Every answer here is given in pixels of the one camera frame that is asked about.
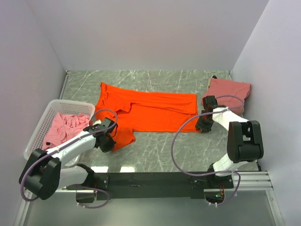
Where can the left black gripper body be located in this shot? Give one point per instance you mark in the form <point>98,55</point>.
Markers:
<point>108,144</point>

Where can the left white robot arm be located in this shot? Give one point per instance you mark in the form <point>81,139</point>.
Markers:
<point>45,171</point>

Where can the orange polo shirt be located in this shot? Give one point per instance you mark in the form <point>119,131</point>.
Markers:
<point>137,111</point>

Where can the white plastic laundry basket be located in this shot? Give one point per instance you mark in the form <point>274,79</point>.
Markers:
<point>54,107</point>

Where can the crumpled pink shirt in basket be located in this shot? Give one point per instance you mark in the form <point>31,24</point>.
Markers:
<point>64,127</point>

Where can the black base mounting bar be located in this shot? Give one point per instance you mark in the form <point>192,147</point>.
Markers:
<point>156,184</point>

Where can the folded pink t shirt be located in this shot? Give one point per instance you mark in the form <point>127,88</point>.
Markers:
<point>222,89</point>

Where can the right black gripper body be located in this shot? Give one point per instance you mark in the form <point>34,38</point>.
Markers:
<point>204,124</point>

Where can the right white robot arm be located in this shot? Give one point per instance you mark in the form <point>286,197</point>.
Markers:
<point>244,143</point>

